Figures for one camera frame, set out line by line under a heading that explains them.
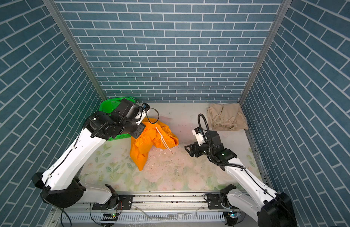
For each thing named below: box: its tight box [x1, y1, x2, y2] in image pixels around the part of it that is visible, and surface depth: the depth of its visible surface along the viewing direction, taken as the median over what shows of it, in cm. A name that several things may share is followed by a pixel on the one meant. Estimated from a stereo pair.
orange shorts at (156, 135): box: [129, 117, 179, 171], surface depth 80 cm
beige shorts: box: [207, 103, 249, 131], surface depth 110 cm
